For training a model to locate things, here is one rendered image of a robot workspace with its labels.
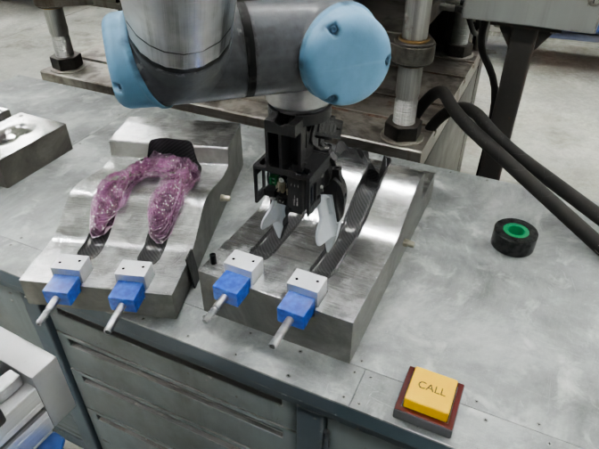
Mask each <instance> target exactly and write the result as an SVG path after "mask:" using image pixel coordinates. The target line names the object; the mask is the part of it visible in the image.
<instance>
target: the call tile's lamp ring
mask: <svg viewBox="0 0 599 449"><path fill-rule="evenodd" d="M414 369H415V367H413V366H410V368H409V371H408V373H407V375H406V379H405V382H404V384H403V387H402V389H401V391H400V394H399V397H398V400H397V403H396V405H395V409H397V410H400V411H402V412H406V413H408V414H411V415H414V416H415V417H418V418H420V419H423V420H426V421H429V422H431V423H434V424H437V425H439V426H441V427H444V428H446V429H450V430H452V429H453V426H454V423H455V417H456V413H457V410H458V406H459V403H460V399H461V396H462V393H463V389H464V384H461V383H457V386H458V389H457V393H456V396H455V402H454V405H453V409H452V412H451V415H450V419H449V422H448V424H447V423H445V422H443V421H440V420H436V419H433V418H432V417H429V416H427V415H424V414H421V413H419V412H415V411H413V410H410V409H408V408H405V407H403V406H401V404H402V402H403V399H404V396H405V393H406V390H407V387H408V384H409V382H410V379H411V377H412V375H413V372H414Z"/></svg>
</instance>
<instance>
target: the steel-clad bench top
mask: <svg viewBox="0 0 599 449"><path fill-rule="evenodd" d="M0 107H2V108H6V109H9V110H10V112H11V115H12V116H14V115H16V114H18V113H20V112H22V113H26V114H29V115H33V116H37V117H40V118H47V119H51V120H54V121H58V122H62V123H65V124H66V126H67V129H68V132H69V136H70V141H71V144H72V148H73V149H72V150H71V151H68V152H67V153H65V154H64V155H62V156H60V157H59V158H58V159H56V160H54V161H52V162H51V163H49V164H47V165H46V166H44V167H42V168H40V169H39V170H38V171H36V172H35V173H33V174H31V175H30V176H27V177H26V178H24V179H23V180H21V181H19V182H18V183H16V184H15V185H13V186H11V187H10V188H8V189H7V188H4V187H2V186H0V271H3V272H5V273H8V274H11V275H13V276H16V277H18V278H21V276H22V275H23V274H24V273H25V272H26V271H27V270H28V268H29V267H30V266H31V265H32V263H33V262H34V261H35V260H36V258H37V257H38V256H39V254H40V253H41V252H42V251H43V250H44V248H45V247H46V246H47V244H48V243H49V242H50V241H51V239H52V238H53V236H54V234H55V232H56V229H57V227H58V224H59V222H60V220H61V217H62V212H63V210H64V207H65V204H66V201H67V199H68V197H69V195H70V192H71V191H72V189H73V188H74V187H75V186H76V185H77V184H78V183H79V182H80V181H82V180H83V179H85V178H86V177H88V176H90V175H92V174H94V173H95V172H97V171H98V170H100V169H101V168H102V167H103V166H104V165H105V164H106V163H107V162H108V161H109V159H110V158H111V147H110V144H109V141H110V139H111V138H112V136H113V135H114V134H115V133H116V132H117V131H118V130H119V128H120V127H121V126H122V125H123V124H124V123H125V122H126V120H127V119H128V118H129V117H130V116H135V117H149V118H176V119H190V120H205V121H219V122H232V121H228V120H223V119H220V118H212V117H208V116H203V115H200V114H195V113H191V112H187V111H183V110H176V109H171V108H168V109H162V108H159V107H152V108H139V109H129V108H126V107H124V106H122V105H121V104H120V103H119V102H118V100H117V99H116V97H115V95H110V94H103V93H99V92H95V91H91V90H86V89H82V88H78V87H74V86H66V85H63V84H58V83H54V82H50V81H46V80H42V79H38V78H30V77H26V76H22V75H18V76H15V77H13V78H9V79H7V80H5V81H3V82H1V83H0ZM241 134H242V158H243V166H242V170H241V172H240V174H239V176H238V178H237V180H236V183H235V185H234V188H233V190H232V192H231V194H230V196H231V200H230V201H228V202H227V203H226V206H225V209H224V211H223V213H222V216H221V217H220V219H219V221H218V224H217V227H216V230H215V232H214V233H213V236H212V238H211V240H210V243H209V246H208V247H207V250H206V252H205V254H204V257H203V259H202V261H201V264H200V266H199V269H198V270H200V268H201V267H202V266H203V265H204V264H205V263H206V262H207V261H208V260H209V254H210V253H215V252H216V251H217V250H218V249H219V248H220V247H221V246H222V244H223V243H224V242H225V241H226V240H228V239H230V237H231V236H232V235H233V234H234V233H235V232H236V231H237V230H238V229H239V228H240V227H241V226H242V225H243V224H244V223H245V222H246V221H247V220H248V219H249V218H250V217H251V216H252V215H253V214H254V213H255V212H256V211H257V210H258V208H259V207H260V206H261V204H262V202H263V201H264V199H265V197H266V195H265V196H264V197H263V198H262V199H261V200H260V201H259V202H258V203H256V202H255V193H254V178H253V164H254V163H255V162H256V161H257V160H258V159H260V158H261V157H262V156H263V155H264V154H265V153H266V146H265V129H264V128H260V127H253V126H248V125H244V124H241ZM385 157H387V158H391V163H393V164H398V165H401V166H405V167H412V168H417V169H421V170H425V171H429V172H433V173H436V175H435V179H434V185H433V190H432V195H431V199H430V201H429V203H428V205H427V207H426V209H425V210H424V212H423V215H422V217H421V219H420V221H419V223H418V225H417V226H416V228H415V230H414V234H413V236H412V238H411V240H410V241H414V242H415V245H414V247H413V248H411V247H406V250H405V252H404V254H403V256H402V258H401V259H400V261H399V263H398V266H397V268H396V270H395V272H394V274H393V276H392V278H391V280H390V283H389V285H388V287H387V289H386V290H385V292H384V294H383V296H382V299H381V301H380V303H379V305H378V306H377V308H376V310H375V312H374V314H373V318H372V320H371V321H370V323H369V325H368V327H367V329H366V331H365V334H364V336H363V338H362V339H361V341H360V343H359V345H358V347H357V350H356V352H355V354H354V356H353V358H352V360H351V362H350V363H345V362H343V361H341V360H338V359H335V358H333V357H330V356H328V355H324V354H321V353H318V352H316V351H314V350H311V349H308V348H305V347H302V346H299V345H296V344H294V343H291V342H289V341H287V340H284V339H282V341H281V342H280V344H279V345H278V347H277V349H275V350H273V349H271V348H270V347H269V345H268V344H269V343H270V341H271V340H272V338H273V336H272V335H269V334H267V333H265V332H262V331H258V330H255V329H252V328H250V327H248V326H245V325H242V324H240V323H238V322H233V321H231V320H228V319H226V318H223V317H221V316H218V315H215V316H213V317H212V319H211V320H210V322H208V323H204V322H203V321H202V319H203V316H205V315H206V314H207V313H208V312H206V311H204V307H203V301H202V295H201V285H200V280H199V281H198V283H197V286H196V288H194V287H193V284H192V285H191V287H190V289H189V291H188V293H187V296H186V298H185V301H184V303H183V305H182V307H181V310H180V312H179V314H178V317H177V318H176V319H170V318H162V317H153V316H145V315H136V314H122V315H121V317H120V318H122V319H124V320H127V321H129V322H132V323H135V324H137V325H140V326H142V327H144V328H146V329H149V330H151V331H156V332H158V333H160V334H162V335H165V336H167V337H170V338H172V339H175V340H178V341H180V342H183V343H185V344H187V345H189V346H192V347H196V348H199V349H200V350H203V351H205V352H208V353H210V354H213V355H216V356H218V357H221V358H223V359H226V360H227V361H230V362H233V363H237V364H239V365H241V366H243V367H246V368H248V369H251V370H253V371H256V372H259V373H261V374H264V375H266V376H268V377H271V378H273V379H276V380H280V381H281V382H284V383H286V384H289V385H291V386H294V387H295V388H299V389H302V390H304V391H307V392H309V393H311V394H314V395H316V396H320V397H322V398H324V399H327V400H329V401H332V402H334V403H336V404H340V405H342V406H345V407H348V408H349V409H352V410H354V411H357V412H361V413H362V414H365V415H367V416H370V417H372V418H375V419H376V420H380V421H383V422H386V423H388V424H390V425H392V426H395V427H397V428H400V429H403V430H405V431H408V432H410V433H413V434H415V435H417V436H419V437H424V438H426V439H429V440H430V441H433V442H435V443H438V444H440V445H444V446H446V447H448V448H451V449H599V257H598V256H597V255H596V254H595V253H594V251H593V250H591V249H590V248H589V247H588V246H587V245H586V244H585V243H584V242H583V241H582V240H581V239H580V238H579V237H578V236H576V235H575V234H574V233H573V232H572V231H571V230H570V229H569V228H568V227H567V226H566V225H564V224H563V223H562V222H561V221H560V220H559V219H558V218H557V217H556V216H555V215H553V214H552V213H551V212H550V211H549V210H548V209H547V208H546V207H545V206H544V205H543V204H541V203H540V202H539V201H538V200H537V199H536V198H535V197H534V196H533V195H532V194H531V193H529V192H528V191H527V190H526V189H525V188H524V187H523V186H522V185H518V184H511V183H507V182H503V181H498V180H495V179H490V178H486V177H482V176H475V175H471V174H466V173H463V172H458V171H455V170H450V169H446V168H442V167H434V166H430V165H426V164H422V163H418V162H413V161H410V160H405V159H398V158H394V157H390V156H386V155H385ZM504 218H517V219H520V220H523V221H526V222H528V223H530V224H531V225H533V226H534V227H535V228H536V229H537V231H538V238H537V243H536V246H535V248H534V251H533V253H532V254H531V255H529V256H527V257H508V256H506V255H504V254H502V253H500V252H498V251H497V250H496V249H495V248H494V247H493V246H492V244H491V241H490V240H491V236H492V232H493V230H494V226H495V223H496V222H497V221H499V220H501V219H504ZM410 366H413V367H416V366H418V367H421V368H424V369H426V370H428V371H433V372H436V373H438V374H441V375H444V376H446V377H449V378H451V379H454V380H457V381H458V383H461V384H464V392H463V395H462V399H461V403H460V405H459V409H458V413H457V416H456V419H455V426H454V429H453V432H452V436H451V438H446V437H443V436H440V435H438V434H435V433H433V432H430V431H429V430H426V429H422V428H419V427H417V426H415V425H413V424H410V423H407V422H405V421H402V420H399V419H397V418H394V417H393V416H392V414H393V410H394V406H395V404H396V402H397V399H398V395H399V392H400V390H401V388H402V385H403V383H404V380H405V377H406V374H407V371H408V369H409V367H410ZM360 380H361V381H360ZM352 398H353V399H352ZM351 400H352V401H351Z"/></svg>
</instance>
